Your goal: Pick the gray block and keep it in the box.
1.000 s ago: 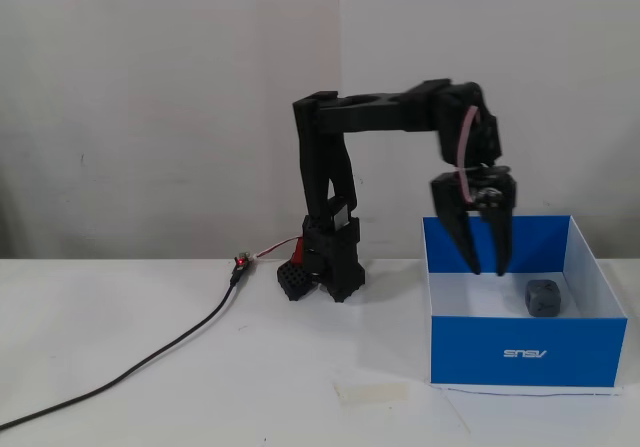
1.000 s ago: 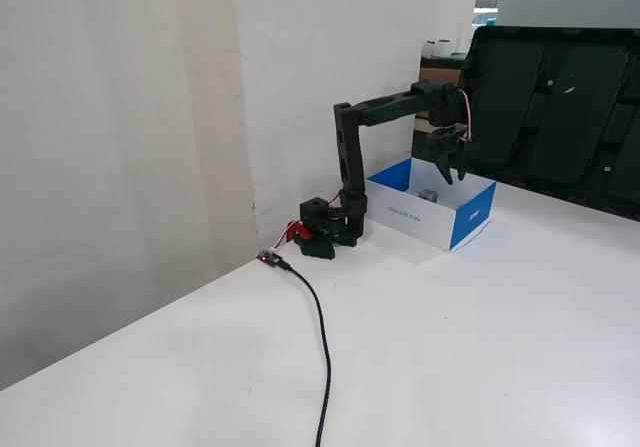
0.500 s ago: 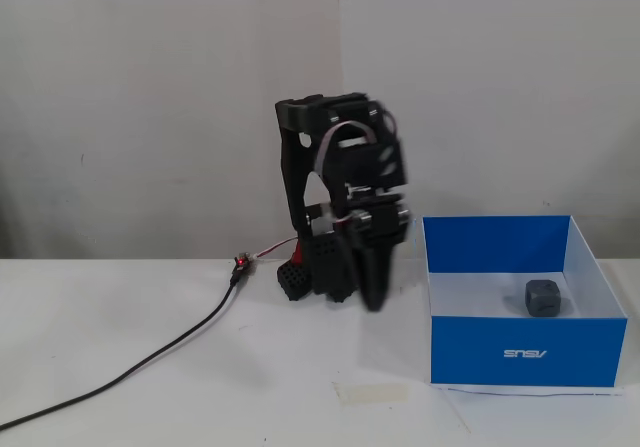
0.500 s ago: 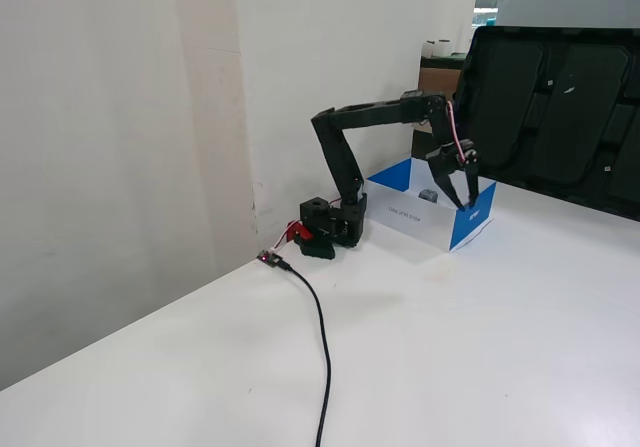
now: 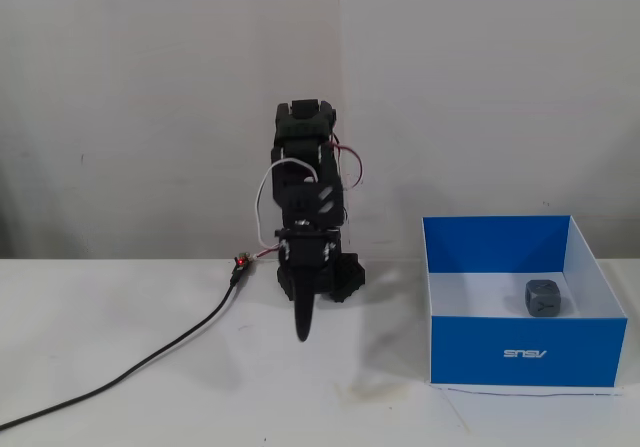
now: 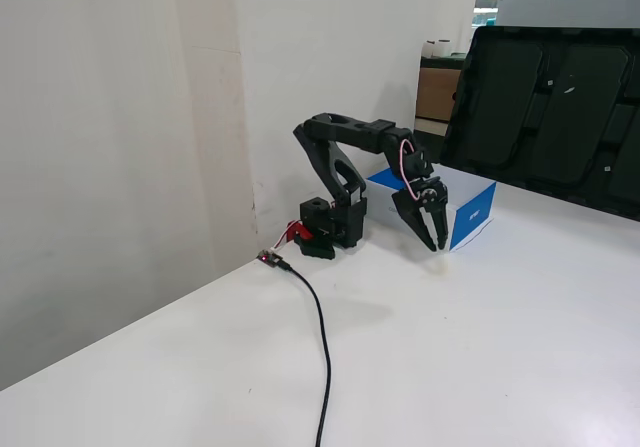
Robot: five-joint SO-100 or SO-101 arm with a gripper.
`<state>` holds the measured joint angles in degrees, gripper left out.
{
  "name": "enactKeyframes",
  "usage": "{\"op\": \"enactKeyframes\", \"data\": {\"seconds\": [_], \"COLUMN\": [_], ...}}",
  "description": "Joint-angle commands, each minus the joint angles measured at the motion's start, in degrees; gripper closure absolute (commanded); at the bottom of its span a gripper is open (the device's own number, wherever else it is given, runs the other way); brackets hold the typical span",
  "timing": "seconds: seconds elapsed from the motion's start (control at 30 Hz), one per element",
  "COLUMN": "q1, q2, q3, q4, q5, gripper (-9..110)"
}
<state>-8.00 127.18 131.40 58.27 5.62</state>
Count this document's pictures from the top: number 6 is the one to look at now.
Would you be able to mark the small controller board red LED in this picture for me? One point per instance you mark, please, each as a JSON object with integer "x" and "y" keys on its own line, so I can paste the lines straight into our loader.
{"x": 267, "y": 258}

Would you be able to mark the brown cardboard box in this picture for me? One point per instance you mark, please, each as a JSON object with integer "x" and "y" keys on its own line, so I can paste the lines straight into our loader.
{"x": 437, "y": 94}

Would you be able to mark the red black table clamp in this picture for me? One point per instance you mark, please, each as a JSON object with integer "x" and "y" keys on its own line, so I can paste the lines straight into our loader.
{"x": 315, "y": 247}

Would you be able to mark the large black plastic tray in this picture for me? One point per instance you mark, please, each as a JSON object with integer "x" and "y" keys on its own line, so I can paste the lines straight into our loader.
{"x": 550, "y": 112}

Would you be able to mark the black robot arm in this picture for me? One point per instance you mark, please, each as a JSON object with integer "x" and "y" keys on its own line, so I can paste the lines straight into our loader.
{"x": 350, "y": 134}

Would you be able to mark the gray panel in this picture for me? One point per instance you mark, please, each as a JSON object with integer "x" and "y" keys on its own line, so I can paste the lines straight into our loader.
{"x": 565, "y": 9}

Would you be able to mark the white plastic container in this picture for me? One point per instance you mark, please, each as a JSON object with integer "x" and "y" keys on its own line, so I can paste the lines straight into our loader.
{"x": 430, "y": 49}
{"x": 445, "y": 48}

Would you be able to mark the blue cardboard box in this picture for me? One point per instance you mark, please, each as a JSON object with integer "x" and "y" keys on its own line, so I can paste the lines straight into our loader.
{"x": 472, "y": 217}

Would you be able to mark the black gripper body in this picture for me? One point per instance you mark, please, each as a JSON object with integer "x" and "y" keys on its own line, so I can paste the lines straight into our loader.
{"x": 411, "y": 204}

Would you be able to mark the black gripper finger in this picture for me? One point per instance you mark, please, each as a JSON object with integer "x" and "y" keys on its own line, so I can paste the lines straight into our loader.
{"x": 440, "y": 227}
{"x": 412, "y": 219}

